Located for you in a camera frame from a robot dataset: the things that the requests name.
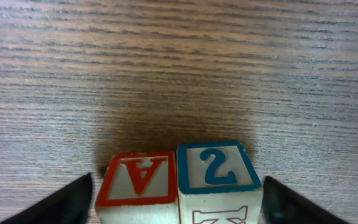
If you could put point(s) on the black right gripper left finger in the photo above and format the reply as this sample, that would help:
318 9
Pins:
69 205

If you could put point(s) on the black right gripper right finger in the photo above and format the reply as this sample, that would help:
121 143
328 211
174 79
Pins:
282 205

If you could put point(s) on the red A letter block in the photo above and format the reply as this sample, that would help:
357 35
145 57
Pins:
139 188

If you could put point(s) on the blue two number block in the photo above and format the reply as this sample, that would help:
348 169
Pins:
217 183

